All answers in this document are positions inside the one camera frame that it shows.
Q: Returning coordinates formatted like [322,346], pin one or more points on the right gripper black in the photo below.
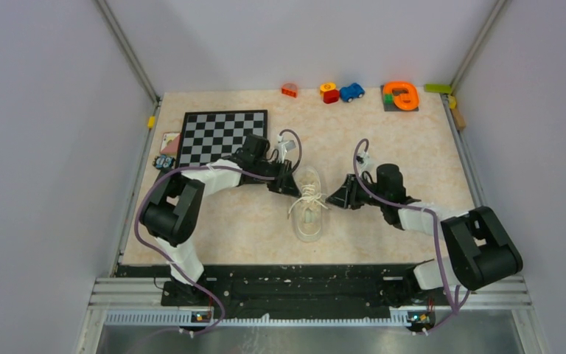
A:
[347,195]

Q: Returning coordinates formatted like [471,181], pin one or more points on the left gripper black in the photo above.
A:
[284,184]

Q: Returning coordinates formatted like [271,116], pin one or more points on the beige lace sneaker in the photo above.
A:
[307,231]

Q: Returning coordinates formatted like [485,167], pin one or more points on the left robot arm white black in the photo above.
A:
[170,209]

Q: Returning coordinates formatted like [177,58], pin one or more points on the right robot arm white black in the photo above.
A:
[480,250]

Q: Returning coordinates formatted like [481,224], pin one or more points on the black white chessboard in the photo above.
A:
[207,136]

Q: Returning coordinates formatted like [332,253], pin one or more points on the orange toy block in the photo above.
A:
[290,90]

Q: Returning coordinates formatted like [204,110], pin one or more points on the red toy block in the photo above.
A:
[331,96]

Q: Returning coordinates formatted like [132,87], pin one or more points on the blue toy car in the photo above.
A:
[351,92]

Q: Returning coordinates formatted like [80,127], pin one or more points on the orange marble track toy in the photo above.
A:
[400,96]

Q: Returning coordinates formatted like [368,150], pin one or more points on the pink tangram card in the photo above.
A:
[170,143]

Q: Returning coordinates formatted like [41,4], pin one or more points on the small blue toy robot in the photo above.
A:
[163,162]

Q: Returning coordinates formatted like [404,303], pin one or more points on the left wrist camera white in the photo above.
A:
[283,147]

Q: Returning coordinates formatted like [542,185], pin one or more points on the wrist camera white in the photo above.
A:
[283,147]
[363,162]

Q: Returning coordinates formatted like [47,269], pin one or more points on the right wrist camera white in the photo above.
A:
[363,162]

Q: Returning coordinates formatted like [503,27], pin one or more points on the wooden block right rail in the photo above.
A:
[459,120]

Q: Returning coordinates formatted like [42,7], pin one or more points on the green block on rail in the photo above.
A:
[438,88]

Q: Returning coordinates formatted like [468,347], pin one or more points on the yellow clip left rail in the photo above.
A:
[151,122]

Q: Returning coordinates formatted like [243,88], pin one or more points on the white cable duct strip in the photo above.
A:
[186,318]

